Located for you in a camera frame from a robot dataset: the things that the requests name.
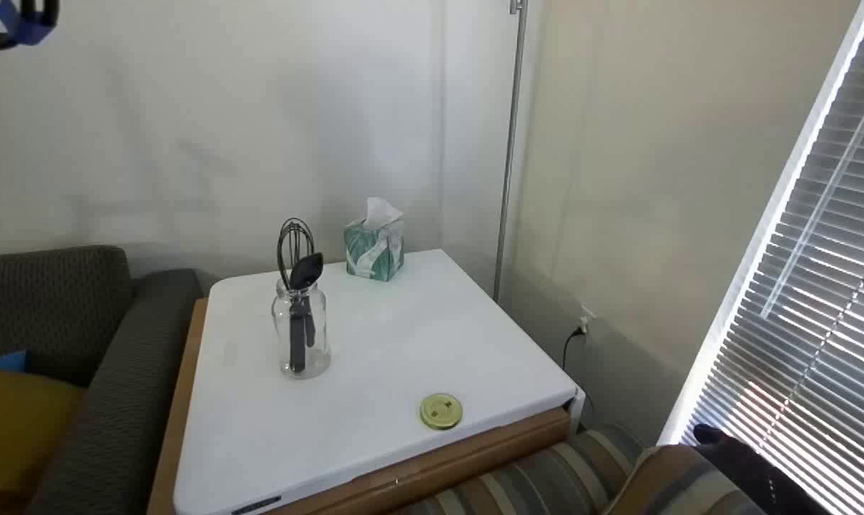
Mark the metal whisk with black handle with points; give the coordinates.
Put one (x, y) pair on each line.
(294, 246)

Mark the robot arm silver white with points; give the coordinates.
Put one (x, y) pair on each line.
(28, 21)

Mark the teal white tissue box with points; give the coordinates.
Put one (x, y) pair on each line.
(372, 246)

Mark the white board table top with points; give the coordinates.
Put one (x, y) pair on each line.
(261, 439)

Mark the black spoon utensil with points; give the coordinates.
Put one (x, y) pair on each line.
(304, 276)

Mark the clear glass jar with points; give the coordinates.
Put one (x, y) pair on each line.
(318, 353)

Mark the round yellow-green lid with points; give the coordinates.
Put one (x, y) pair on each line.
(442, 410)

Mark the grey vertical pole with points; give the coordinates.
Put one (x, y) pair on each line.
(518, 21)

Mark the striped armchair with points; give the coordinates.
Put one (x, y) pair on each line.
(593, 473)

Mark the dark grey sofa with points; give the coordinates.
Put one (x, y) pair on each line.
(83, 318)

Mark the white window blinds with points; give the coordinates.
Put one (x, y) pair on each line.
(783, 363)

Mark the blue cushion corner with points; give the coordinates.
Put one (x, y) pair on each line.
(13, 363)

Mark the yellow cushion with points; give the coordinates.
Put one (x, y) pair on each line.
(35, 414)

